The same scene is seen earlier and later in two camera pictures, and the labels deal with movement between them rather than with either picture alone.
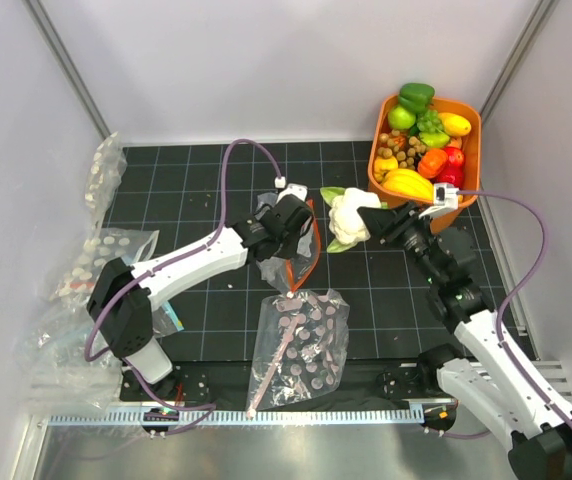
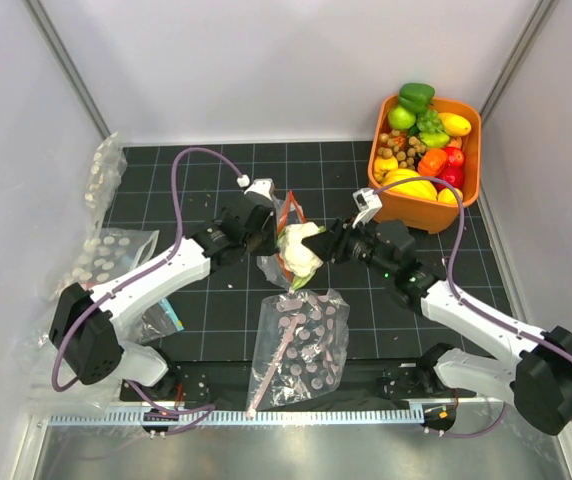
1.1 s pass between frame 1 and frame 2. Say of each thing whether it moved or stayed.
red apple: stayed
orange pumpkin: stayed
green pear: stayed
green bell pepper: stayed
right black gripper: moved
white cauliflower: moved
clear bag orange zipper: moved
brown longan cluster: stayed
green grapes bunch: stayed
